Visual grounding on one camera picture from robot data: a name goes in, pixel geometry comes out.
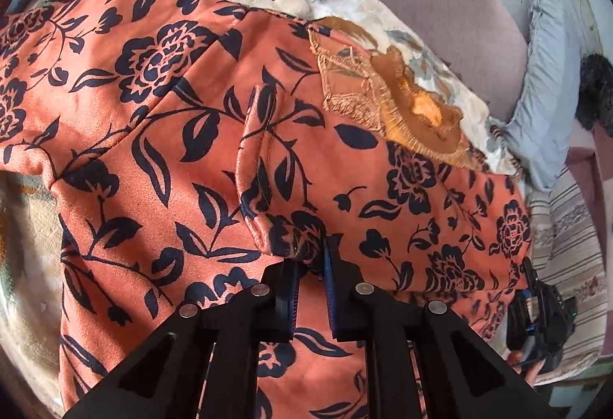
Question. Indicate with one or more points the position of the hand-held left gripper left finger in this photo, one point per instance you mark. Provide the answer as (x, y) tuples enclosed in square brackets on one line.
[(289, 299)]

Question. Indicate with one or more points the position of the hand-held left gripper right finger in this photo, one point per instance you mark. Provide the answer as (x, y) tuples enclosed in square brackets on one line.
[(330, 294)]

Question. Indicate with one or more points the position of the light blue ruffled pillow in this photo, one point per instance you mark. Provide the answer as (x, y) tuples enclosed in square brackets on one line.
[(550, 102)]

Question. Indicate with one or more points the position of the beige striped cloth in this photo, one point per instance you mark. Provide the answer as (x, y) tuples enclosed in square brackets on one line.
[(565, 232)]

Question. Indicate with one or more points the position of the orange floral print garment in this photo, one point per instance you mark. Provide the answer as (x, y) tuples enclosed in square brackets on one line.
[(191, 112)]

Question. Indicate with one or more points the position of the maroon patchwork quilt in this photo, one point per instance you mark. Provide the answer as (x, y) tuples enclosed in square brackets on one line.
[(591, 160)]

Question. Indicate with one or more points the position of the mauve quilted bed sheet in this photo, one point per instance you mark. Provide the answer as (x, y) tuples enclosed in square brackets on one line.
[(431, 16)]

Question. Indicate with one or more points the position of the black furry item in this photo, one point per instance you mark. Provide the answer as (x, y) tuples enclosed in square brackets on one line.
[(596, 88)]

